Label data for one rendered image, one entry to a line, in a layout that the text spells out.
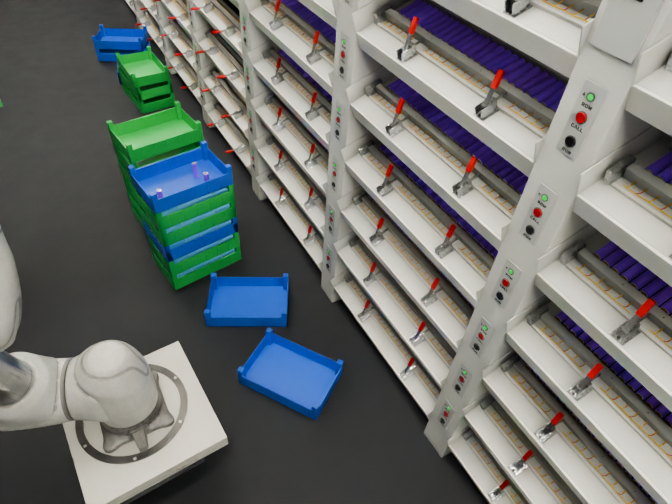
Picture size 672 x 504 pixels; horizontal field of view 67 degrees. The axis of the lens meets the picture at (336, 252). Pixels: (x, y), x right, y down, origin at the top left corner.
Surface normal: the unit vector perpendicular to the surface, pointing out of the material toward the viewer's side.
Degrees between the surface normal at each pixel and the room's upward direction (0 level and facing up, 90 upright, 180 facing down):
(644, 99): 110
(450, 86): 21
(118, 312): 0
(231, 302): 0
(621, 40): 90
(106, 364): 6
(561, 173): 90
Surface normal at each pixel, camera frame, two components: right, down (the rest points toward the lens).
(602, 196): -0.25, -0.54
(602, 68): -0.87, 0.32
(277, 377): 0.06, -0.70
